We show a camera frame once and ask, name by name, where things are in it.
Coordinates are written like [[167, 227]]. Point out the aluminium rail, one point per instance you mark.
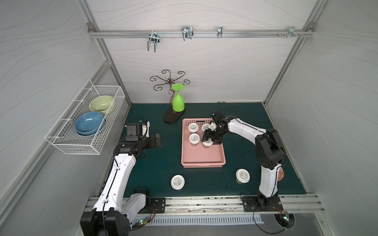
[[144, 34], [217, 205]]

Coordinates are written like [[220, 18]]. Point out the yogurt cup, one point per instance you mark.
[[242, 176], [193, 127], [205, 127], [177, 182]]

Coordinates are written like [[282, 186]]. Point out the pink plastic basket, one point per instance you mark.
[[198, 155]]

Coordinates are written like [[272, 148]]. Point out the dark metal cup tree stand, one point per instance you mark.
[[170, 116]]

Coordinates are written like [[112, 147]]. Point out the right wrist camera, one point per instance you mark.
[[212, 126]]

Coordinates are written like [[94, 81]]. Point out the white slotted cable duct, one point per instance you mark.
[[207, 220]]

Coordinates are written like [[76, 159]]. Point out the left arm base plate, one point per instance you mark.
[[154, 205]]

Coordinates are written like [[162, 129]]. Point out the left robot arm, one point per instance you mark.
[[110, 216]]

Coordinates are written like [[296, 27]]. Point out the light green bowl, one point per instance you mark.
[[104, 104]]

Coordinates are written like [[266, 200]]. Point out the double metal hook left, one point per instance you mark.
[[154, 40]]

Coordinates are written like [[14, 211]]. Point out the metal hook right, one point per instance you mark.
[[291, 33]]

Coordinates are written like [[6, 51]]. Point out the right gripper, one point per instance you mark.
[[212, 135]]

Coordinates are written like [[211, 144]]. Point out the double metal hook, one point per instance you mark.
[[154, 40], [187, 32]]

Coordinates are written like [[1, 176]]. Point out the double metal hook middle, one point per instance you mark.
[[187, 32]]

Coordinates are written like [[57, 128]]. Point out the blue bowl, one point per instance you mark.
[[89, 123]]

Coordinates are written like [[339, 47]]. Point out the single metal hook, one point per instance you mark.
[[219, 32]]

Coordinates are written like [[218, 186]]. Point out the green upturned goblet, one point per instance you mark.
[[178, 103]]

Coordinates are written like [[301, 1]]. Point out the orange patterned bowl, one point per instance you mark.
[[281, 174]]

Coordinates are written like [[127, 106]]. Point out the yogurt cup mid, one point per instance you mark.
[[194, 139], [207, 143]]

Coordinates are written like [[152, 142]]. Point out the aluminium front rail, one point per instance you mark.
[[217, 205]]

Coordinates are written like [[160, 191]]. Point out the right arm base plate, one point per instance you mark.
[[261, 204]]

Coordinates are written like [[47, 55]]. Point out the aluminium top rail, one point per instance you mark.
[[144, 34]]

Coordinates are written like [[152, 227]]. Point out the white wire wall basket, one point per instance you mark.
[[63, 136]]

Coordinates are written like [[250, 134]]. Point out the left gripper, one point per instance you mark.
[[157, 141]]

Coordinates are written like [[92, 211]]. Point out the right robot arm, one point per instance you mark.
[[269, 149]]

